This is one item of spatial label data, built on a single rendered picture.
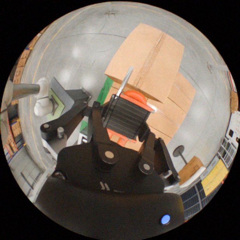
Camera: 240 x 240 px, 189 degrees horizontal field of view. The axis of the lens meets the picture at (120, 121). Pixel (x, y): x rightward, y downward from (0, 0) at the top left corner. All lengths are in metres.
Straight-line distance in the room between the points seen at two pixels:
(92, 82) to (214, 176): 8.01
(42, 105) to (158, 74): 0.95
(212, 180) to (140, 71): 7.33
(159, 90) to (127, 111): 0.38
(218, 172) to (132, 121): 7.19
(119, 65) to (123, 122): 0.39
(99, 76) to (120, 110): 1.39
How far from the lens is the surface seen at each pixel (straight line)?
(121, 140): 0.20
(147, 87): 0.49
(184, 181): 1.89
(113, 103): 0.16
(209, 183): 7.34
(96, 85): 1.52
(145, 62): 0.52
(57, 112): 0.99
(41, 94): 0.83
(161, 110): 0.98
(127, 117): 0.16
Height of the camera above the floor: 1.42
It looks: 70 degrees down
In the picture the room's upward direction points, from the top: 168 degrees counter-clockwise
